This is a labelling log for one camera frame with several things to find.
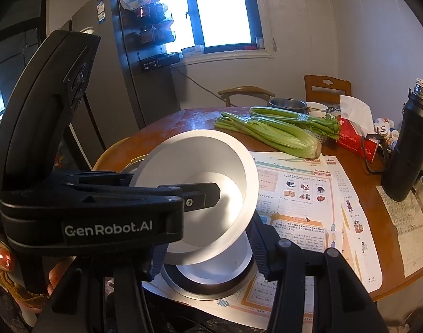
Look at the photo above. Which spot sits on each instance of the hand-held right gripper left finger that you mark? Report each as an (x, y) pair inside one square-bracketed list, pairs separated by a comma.
[(156, 262)]

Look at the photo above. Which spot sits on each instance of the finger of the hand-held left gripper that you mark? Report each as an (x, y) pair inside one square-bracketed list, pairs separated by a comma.
[(103, 178), (201, 197)]

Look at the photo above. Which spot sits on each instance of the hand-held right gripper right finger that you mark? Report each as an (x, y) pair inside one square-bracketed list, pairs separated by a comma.
[(261, 247)]

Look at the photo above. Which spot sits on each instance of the steel bowl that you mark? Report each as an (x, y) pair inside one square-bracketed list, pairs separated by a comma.
[(204, 289)]

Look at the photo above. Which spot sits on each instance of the person's left hand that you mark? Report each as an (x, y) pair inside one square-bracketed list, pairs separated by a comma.
[(4, 260)]

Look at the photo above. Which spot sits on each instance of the celery bunch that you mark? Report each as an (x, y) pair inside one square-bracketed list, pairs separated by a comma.
[(284, 138), (301, 116)]

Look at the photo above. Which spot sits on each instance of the grey refrigerator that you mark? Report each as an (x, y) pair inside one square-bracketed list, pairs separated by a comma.
[(103, 76)]

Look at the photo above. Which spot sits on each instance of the steel pot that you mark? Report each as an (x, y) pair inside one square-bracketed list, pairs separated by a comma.
[(287, 104)]

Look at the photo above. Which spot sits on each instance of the red tissue box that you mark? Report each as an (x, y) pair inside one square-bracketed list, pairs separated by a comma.
[(353, 137)]

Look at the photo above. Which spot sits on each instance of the handwritten paper sheet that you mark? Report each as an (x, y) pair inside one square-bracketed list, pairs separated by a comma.
[(405, 229)]

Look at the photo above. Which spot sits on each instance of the white box on windowsill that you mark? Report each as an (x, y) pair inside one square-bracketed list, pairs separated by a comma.
[(192, 51)]

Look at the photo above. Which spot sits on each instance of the patterned rim ceramic bowl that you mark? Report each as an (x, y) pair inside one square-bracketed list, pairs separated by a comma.
[(327, 114)]

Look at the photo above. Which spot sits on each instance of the fridge side shelf with jars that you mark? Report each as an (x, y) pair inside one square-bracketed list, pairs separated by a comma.
[(149, 10), (152, 36)]

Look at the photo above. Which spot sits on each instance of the black eyeglasses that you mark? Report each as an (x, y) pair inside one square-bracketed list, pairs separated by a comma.
[(384, 151)]

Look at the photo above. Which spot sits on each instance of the small bottle on windowsill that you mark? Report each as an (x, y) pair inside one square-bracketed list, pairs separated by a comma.
[(259, 41)]

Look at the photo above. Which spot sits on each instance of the wooden chair with cut-out back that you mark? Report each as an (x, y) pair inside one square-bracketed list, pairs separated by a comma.
[(326, 86)]

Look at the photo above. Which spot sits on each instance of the small white medicine bottle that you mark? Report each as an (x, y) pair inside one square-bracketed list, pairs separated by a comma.
[(393, 142), (383, 125)]

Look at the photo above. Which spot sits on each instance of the black thermos bottle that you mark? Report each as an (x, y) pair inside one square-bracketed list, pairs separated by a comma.
[(405, 159)]

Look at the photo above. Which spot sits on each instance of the dark framed glass door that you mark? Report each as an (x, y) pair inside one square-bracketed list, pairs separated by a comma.
[(24, 17)]

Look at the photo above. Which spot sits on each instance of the window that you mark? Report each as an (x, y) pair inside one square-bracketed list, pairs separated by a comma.
[(218, 14)]

